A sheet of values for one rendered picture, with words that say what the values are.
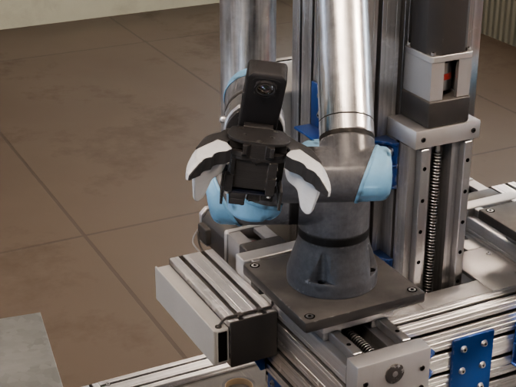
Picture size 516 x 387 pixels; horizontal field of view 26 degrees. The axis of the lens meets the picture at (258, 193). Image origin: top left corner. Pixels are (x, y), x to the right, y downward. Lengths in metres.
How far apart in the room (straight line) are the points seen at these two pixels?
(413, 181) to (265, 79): 0.76
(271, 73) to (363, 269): 0.64
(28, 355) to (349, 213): 0.53
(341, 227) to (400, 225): 0.25
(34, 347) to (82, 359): 1.95
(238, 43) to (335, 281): 0.41
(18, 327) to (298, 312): 0.43
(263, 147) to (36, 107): 4.64
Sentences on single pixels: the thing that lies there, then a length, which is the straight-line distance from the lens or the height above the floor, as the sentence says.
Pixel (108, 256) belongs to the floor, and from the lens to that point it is 4.25.
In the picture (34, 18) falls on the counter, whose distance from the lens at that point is 7.37.
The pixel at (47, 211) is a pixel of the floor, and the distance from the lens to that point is 4.65.
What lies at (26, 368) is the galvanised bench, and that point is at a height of 1.05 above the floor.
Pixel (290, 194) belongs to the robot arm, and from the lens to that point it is 1.47.
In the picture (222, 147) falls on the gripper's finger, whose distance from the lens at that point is 1.23.
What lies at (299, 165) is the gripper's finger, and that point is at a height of 1.45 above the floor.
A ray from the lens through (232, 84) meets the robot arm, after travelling 1.46.
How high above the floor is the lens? 1.92
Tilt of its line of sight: 24 degrees down
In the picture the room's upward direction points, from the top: straight up
